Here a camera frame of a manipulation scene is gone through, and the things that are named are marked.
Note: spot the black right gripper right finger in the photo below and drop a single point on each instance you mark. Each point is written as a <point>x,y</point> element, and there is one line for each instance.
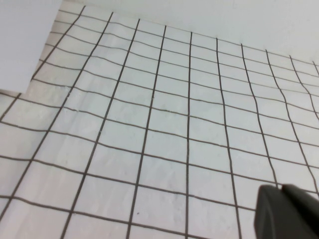
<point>302,193</point>

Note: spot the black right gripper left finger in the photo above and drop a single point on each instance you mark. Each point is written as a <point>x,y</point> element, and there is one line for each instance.
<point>281,216</point>

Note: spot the illustrated brochure book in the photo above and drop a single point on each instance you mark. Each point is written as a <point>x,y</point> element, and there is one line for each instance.
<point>22,44</point>

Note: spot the white black grid tablecloth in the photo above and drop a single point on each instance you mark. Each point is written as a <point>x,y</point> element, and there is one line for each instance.
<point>162,129</point>

